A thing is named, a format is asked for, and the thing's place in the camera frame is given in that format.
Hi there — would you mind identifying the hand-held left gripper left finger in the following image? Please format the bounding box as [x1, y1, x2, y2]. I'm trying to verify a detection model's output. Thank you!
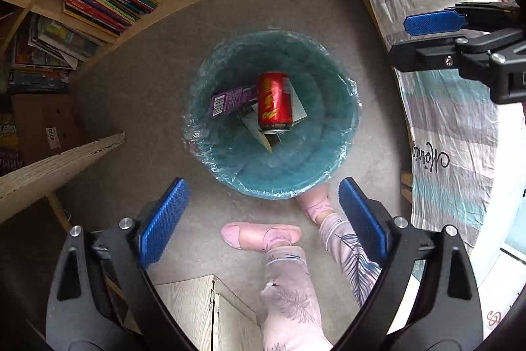
[45, 177, 194, 351]

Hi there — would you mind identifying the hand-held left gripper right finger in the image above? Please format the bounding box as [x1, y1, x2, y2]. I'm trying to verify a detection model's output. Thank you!
[335, 176, 483, 351]

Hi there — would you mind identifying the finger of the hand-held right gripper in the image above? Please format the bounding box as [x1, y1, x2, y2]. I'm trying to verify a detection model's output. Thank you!
[403, 1, 520, 37]
[388, 28, 526, 72]

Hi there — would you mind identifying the teal bin with clear liner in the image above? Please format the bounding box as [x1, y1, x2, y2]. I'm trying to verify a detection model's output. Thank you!
[181, 28, 362, 200]

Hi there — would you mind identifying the white cardboard box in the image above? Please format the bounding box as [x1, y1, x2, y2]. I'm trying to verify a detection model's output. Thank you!
[288, 79, 309, 125]

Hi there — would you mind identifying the green purple toothbrush packet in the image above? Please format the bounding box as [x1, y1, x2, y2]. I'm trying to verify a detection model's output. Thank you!
[209, 85, 259, 118]

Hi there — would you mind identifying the red drink can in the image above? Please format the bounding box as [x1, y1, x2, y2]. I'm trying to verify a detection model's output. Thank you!
[257, 72, 294, 135]

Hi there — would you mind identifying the person's right leg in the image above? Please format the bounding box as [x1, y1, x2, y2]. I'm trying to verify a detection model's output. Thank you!
[296, 187, 383, 308]

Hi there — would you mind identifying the person's leg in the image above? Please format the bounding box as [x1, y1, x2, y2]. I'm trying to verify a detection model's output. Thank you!
[221, 223, 333, 351]
[296, 187, 383, 308]

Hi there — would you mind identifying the light wooden cabinet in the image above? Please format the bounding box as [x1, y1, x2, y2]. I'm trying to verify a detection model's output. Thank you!
[152, 274, 264, 351]

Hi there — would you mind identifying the person's left leg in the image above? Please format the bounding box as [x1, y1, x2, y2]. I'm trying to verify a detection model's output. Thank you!
[221, 223, 333, 351]

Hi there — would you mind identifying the pale wooden board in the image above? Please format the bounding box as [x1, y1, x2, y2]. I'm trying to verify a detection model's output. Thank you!
[0, 132, 126, 214]

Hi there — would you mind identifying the brown cardboard box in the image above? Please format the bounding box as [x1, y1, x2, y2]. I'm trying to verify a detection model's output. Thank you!
[8, 92, 83, 171]

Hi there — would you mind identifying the white plastic bag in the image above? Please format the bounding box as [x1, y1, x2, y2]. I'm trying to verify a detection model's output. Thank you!
[472, 248, 526, 339]

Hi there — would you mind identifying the pile of worn magazines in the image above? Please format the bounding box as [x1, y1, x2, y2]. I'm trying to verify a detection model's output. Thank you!
[8, 14, 103, 92]

